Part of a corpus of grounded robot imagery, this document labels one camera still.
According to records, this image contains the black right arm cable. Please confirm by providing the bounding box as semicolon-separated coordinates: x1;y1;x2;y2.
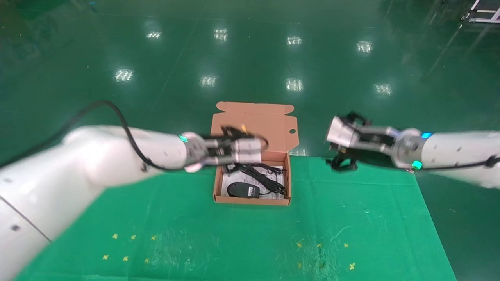
420;155;500;172

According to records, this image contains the white printed paper sheet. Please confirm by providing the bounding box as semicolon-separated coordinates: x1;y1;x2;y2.
221;164;285;200

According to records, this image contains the white wheeled cart frame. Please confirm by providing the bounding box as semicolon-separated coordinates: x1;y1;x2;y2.
462;0;500;25

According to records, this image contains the left wrist camera housing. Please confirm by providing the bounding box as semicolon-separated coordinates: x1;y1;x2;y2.
234;139;263;164

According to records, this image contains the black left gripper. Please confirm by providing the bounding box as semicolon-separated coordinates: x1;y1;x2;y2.
203;125;270;175

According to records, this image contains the orange cardboard box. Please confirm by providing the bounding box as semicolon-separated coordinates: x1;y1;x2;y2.
209;102;300;206

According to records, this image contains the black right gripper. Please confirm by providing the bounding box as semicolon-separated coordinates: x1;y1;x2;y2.
327;111;393;173

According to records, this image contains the right wrist camera housing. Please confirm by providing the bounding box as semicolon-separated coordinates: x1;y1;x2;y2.
325;116;361;149

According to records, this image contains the black wired computer mouse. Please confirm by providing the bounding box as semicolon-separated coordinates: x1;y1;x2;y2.
227;182;274;199

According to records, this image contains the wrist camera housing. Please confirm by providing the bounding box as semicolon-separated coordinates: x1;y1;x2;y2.
325;116;361;149
234;139;263;164

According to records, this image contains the green table mat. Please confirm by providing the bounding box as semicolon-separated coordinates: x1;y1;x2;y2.
14;155;457;281

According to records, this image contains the black data cable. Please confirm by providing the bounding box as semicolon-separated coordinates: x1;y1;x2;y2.
234;163;288;195

